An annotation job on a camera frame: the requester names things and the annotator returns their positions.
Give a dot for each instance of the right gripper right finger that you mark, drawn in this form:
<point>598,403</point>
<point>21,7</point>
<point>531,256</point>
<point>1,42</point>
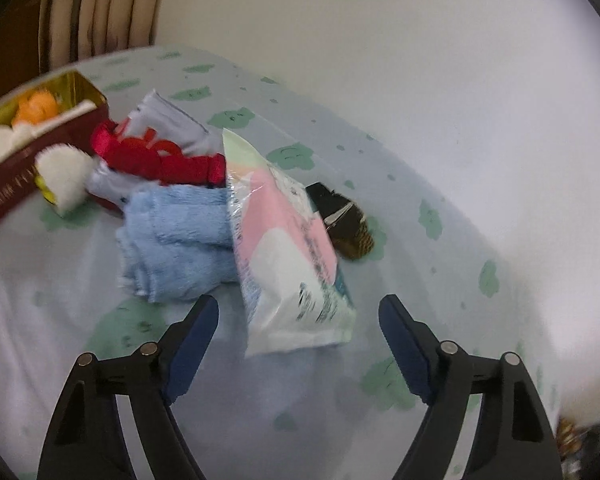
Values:
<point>513,439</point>

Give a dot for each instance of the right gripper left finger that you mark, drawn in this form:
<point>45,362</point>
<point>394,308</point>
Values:
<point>85,438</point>

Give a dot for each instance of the light blue towel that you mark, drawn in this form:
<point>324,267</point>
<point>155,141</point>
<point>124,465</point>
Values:
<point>176,243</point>

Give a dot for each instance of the black gold scrunchie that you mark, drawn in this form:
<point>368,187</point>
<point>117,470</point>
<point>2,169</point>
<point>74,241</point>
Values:
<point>344,221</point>

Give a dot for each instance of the pastel tissue pack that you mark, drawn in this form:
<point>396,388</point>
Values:
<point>293,291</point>

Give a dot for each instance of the orange soft cloth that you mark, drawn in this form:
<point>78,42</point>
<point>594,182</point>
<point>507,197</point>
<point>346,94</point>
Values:
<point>37,107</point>

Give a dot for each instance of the red gold tin box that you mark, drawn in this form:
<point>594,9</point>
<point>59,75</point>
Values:
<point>71,88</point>

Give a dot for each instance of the beige patterned curtain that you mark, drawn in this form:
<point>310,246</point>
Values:
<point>74,30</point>

